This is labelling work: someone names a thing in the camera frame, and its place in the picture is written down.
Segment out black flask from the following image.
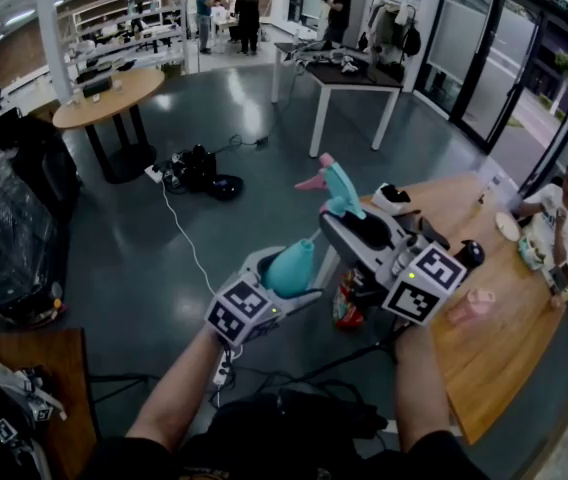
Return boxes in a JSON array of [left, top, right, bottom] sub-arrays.
[[453, 239, 486, 269]]

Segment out rectangular wooden table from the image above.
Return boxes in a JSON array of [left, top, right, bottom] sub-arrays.
[[358, 175, 568, 444]]

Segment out teal bottle body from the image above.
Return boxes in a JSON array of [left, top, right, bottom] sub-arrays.
[[262, 239, 317, 298]]

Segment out white cable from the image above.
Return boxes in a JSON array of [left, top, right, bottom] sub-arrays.
[[161, 181, 217, 297]]

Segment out grey gripper device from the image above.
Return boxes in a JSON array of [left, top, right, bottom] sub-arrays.
[[0, 365, 68, 442]]

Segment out black wedge stand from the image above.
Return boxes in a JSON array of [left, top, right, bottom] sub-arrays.
[[398, 210, 451, 249]]

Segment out white shelving unit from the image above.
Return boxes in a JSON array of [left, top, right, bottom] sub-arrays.
[[56, 0, 188, 82]]

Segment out white box with black item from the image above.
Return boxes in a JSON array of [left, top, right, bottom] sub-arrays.
[[371, 182, 412, 214]]

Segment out black framed glass doors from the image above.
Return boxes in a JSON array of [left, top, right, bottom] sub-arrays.
[[413, 0, 568, 194]]

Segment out person's left forearm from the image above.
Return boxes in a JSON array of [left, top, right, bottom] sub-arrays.
[[126, 327, 228, 452]]

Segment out small brown wooden table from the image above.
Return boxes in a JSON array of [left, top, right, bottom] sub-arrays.
[[0, 326, 99, 480]]

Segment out coat rack with clothes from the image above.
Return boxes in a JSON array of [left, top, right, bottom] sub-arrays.
[[363, 0, 423, 82]]

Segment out pink cup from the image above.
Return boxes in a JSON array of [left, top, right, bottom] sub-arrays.
[[446, 287, 496, 325]]

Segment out round wooden table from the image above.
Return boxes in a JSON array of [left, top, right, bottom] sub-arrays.
[[52, 67, 166, 184]]

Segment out person's black shirt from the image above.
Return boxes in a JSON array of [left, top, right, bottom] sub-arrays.
[[83, 392, 485, 480]]

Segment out teal pink bottle cap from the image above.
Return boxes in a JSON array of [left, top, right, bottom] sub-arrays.
[[293, 152, 366, 220]]

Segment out plastic wrapped black machine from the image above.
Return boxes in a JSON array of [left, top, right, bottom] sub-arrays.
[[0, 135, 60, 309]]

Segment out white plate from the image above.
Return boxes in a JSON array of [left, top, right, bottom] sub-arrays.
[[494, 211, 521, 242]]

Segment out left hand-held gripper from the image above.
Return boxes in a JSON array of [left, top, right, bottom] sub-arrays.
[[205, 245, 325, 345]]

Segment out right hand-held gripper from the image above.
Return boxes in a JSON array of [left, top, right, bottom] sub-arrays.
[[318, 209, 469, 328]]

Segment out black round disc device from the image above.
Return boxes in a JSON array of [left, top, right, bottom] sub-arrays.
[[206, 173, 245, 203]]

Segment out black equipment case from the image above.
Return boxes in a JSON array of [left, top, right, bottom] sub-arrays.
[[0, 110, 83, 214]]

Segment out black cable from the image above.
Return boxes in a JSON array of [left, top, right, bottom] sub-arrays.
[[263, 338, 395, 389]]

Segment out white framed black table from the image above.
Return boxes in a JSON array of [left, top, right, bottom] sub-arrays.
[[270, 42, 404, 158]]

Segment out black bag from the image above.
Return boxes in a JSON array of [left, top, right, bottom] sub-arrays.
[[176, 143, 218, 194]]

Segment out person's right forearm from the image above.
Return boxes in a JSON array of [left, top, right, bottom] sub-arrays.
[[393, 325, 458, 454]]

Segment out white locker cabinet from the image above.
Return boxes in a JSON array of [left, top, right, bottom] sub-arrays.
[[347, 0, 368, 44]]

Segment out white square column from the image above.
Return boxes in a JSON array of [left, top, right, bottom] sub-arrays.
[[36, 0, 75, 104]]

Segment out white food container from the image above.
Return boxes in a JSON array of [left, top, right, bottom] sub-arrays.
[[517, 235, 548, 269]]

